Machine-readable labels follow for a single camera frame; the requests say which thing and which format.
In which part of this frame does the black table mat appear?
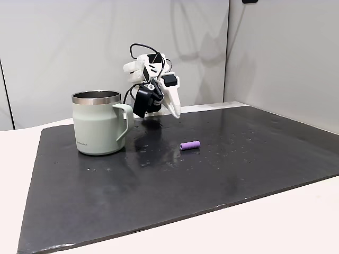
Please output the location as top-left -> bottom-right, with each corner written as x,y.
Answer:
17,105 -> 339,254

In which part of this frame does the black camera box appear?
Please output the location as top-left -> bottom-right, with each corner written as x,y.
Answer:
132,84 -> 164,119

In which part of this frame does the purple pen grip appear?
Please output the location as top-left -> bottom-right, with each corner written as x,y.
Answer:
180,141 -> 201,151

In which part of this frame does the pale green steel mug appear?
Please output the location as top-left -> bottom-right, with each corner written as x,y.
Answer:
71,90 -> 135,156

